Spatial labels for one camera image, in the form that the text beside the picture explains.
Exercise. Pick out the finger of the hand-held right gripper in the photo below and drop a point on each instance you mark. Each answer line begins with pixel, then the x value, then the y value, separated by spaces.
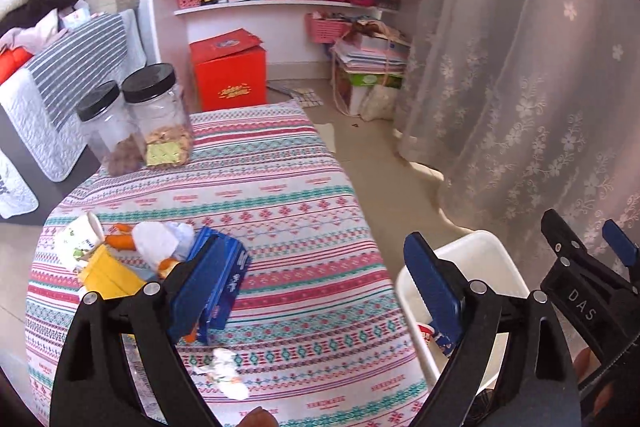
pixel 562 234
pixel 620 242

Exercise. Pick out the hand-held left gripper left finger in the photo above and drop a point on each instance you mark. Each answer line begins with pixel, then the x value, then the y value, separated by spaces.
pixel 187 302

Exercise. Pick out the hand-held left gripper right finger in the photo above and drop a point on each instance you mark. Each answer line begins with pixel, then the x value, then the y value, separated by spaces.
pixel 435 287

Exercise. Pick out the white plastic bin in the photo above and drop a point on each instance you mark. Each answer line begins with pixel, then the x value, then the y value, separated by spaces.
pixel 470 257

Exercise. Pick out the blue cardboard box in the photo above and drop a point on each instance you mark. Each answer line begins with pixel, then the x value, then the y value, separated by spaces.
pixel 232 282

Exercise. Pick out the white tissue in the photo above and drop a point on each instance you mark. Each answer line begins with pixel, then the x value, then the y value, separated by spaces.
pixel 155 242

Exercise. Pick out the person's right hand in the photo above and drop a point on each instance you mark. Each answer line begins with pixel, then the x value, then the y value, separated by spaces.
pixel 584 362

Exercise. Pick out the orange peel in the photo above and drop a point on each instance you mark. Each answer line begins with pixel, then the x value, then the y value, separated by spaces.
pixel 122 241
pixel 167 267

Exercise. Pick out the red and white packet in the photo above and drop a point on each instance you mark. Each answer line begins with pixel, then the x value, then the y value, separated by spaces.
pixel 429 333

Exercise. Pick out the crumpled printed wrapper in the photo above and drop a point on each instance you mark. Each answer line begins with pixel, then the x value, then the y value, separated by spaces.
pixel 225 369

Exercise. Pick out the yellow snack packet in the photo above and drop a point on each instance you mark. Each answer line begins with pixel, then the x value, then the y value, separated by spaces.
pixel 107 277

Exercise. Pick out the white paper cup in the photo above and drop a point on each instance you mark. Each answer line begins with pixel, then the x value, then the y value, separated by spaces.
pixel 75 242

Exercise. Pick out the patterned tablecloth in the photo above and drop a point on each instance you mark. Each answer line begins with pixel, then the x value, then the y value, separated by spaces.
pixel 300 207

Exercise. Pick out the white lace curtain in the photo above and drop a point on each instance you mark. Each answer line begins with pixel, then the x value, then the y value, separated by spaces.
pixel 525 82

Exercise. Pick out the plastic jar with green label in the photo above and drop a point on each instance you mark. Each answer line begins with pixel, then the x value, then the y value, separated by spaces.
pixel 160 117

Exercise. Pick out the beige tote bag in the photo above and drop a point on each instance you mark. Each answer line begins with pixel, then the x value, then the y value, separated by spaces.
pixel 380 104

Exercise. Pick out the plastic jar with brown nuts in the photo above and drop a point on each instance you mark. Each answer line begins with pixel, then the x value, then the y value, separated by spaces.
pixel 107 127

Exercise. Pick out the grey sofa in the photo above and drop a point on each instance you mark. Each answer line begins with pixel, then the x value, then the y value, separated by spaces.
pixel 30 177

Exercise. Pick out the green and white box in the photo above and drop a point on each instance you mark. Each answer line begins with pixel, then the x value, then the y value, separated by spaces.
pixel 370 79

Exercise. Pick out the red cardboard box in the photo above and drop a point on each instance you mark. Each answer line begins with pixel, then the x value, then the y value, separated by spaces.
pixel 230 77

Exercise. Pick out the white quilted cover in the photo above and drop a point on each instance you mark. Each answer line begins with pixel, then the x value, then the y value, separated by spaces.
pixel 30 117

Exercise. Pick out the stack of paper folders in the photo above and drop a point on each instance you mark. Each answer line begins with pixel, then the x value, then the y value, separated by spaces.
pixel 370 52

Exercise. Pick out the grey striped blanket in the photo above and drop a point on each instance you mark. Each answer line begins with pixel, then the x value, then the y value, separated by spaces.
pixel 75 62

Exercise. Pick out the large pink basket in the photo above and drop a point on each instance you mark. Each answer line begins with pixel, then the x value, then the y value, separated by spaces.
pixel 327 29

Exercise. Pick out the orange cloth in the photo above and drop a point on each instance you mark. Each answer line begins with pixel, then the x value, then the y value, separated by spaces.
pixel 12 62

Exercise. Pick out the pink cloth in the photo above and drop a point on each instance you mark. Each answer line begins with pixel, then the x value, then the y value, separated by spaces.
pixel 30 34

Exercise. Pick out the dark cloth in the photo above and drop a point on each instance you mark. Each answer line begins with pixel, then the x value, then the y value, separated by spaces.
pixel 35 7

